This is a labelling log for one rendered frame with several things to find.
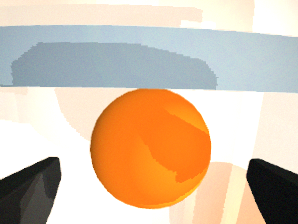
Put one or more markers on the low clear l-shaped wall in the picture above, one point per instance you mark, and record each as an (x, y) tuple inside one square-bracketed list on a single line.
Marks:
[(277, 135)]

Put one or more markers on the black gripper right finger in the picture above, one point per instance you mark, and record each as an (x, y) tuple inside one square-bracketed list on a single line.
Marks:
[(275, 190)]

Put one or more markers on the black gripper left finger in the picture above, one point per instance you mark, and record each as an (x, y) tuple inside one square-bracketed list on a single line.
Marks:
[(27, 196)]

